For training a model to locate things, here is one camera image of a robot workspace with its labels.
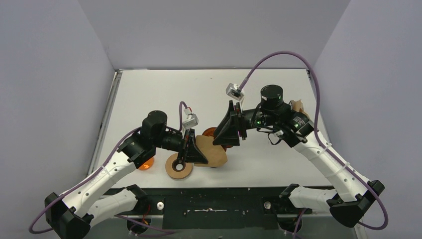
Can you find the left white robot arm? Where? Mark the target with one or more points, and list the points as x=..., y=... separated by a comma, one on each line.
x=72, y=214

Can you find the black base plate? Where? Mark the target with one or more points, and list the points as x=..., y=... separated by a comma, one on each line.
x=214, y=208

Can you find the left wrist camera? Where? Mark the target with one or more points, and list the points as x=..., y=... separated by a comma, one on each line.
x=190, y=119

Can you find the orange coffee filter box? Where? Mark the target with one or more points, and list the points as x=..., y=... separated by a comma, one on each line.
x=297, y=108

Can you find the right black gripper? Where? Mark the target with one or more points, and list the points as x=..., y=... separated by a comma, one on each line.
x=227, y=133

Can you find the round wooden ring stand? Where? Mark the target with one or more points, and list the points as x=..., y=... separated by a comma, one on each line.
x=176, y=169

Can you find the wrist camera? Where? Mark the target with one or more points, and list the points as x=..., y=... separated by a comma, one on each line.
x=190, y=119
x=234, y=91

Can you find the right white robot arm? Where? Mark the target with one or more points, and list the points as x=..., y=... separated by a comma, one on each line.
x=352, y=194

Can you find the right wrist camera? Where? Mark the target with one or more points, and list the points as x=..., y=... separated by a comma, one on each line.
x=234, y=91

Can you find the brown paper coffee filter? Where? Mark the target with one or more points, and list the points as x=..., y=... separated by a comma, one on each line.
x=215, y=154

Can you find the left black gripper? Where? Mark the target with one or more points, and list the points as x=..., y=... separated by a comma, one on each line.
x=188, y=145

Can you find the orange translucent dripper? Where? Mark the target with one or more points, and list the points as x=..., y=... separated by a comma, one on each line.
x=147, y=165

